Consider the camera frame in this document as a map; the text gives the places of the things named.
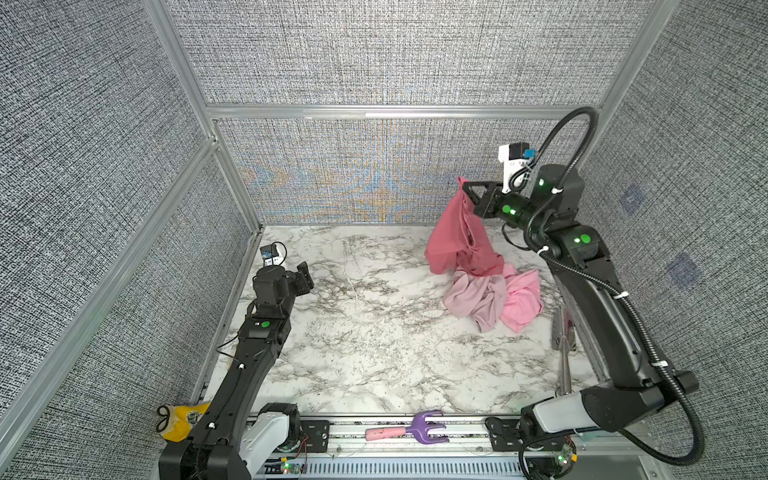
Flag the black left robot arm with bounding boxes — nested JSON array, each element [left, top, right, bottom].
[[158, 262, 314, 479]]

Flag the pale mauve pink cloth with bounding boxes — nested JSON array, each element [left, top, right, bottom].
[[443, 270, 507, 333]]

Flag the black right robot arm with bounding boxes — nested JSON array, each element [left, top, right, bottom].
[[462, 165, 703, 440]]

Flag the dark rose cloth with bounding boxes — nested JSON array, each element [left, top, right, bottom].
[[425, 177, 505, 276]]

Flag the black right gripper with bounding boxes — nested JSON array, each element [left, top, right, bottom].
[[466, 179, 552, 242]]

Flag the bright pink cloth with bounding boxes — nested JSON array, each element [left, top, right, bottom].
[[500, 264, 543, 333]]

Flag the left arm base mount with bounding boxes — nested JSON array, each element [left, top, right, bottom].
[[257, 402, 331, 475]]

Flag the black corrugated cable conduit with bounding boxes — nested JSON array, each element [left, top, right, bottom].
[[519, 106, 706, 467]]

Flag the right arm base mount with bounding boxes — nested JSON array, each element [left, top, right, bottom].
[[483, 412, 577, 479]]

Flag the purple pink toy fork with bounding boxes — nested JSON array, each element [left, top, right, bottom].
[[364, 410, 450, 445]]

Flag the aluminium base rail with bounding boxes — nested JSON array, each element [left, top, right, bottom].
[[254, 414, 671, 479]]

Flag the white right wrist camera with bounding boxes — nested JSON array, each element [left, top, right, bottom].
[[498, 142, 535, 194]]

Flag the yellow work glove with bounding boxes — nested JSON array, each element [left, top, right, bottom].
[[155, 403, 210, 443]]

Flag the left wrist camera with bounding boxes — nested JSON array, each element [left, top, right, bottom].
[[259, 241, 288, 267]]

